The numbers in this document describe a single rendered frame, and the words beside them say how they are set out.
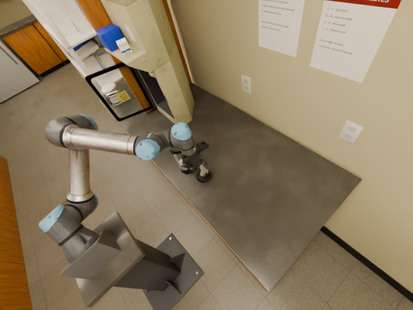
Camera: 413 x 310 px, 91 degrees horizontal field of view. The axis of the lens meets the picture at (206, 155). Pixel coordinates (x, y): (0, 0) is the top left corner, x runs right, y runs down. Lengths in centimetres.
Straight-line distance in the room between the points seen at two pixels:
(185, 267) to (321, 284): 108
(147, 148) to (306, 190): 81
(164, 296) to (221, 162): 131
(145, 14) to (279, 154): 99
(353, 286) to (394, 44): 166
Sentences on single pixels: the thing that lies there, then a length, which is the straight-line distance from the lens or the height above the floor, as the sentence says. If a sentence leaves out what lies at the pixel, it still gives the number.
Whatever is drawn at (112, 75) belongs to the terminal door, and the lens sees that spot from 154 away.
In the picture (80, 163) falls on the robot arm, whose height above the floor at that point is 132.
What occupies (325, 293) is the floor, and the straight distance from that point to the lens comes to 202.
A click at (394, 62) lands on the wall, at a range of 92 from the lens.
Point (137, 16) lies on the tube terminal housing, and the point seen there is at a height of 166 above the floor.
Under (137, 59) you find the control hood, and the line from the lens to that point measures 117.
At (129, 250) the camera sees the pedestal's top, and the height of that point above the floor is 94.
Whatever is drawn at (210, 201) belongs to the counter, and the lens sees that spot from 113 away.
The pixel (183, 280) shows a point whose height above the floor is 1.
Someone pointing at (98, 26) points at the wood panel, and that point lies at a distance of 147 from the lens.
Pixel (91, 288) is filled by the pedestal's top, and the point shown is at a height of 94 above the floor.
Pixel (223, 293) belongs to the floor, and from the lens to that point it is 198.
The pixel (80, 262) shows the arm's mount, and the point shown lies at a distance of 114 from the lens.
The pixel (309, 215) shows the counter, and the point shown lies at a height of 94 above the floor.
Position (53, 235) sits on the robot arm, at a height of 121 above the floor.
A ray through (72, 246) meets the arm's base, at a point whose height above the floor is 115.
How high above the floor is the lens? 196
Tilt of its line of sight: 53 degrees down
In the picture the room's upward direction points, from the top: 20 degrees counter-clockwise
